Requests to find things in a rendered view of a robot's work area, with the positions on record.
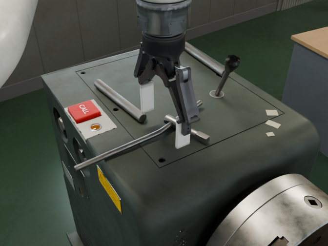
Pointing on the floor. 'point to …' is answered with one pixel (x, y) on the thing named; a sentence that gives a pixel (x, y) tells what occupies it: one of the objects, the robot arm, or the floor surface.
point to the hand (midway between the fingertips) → (164, 123)
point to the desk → (310, 80)
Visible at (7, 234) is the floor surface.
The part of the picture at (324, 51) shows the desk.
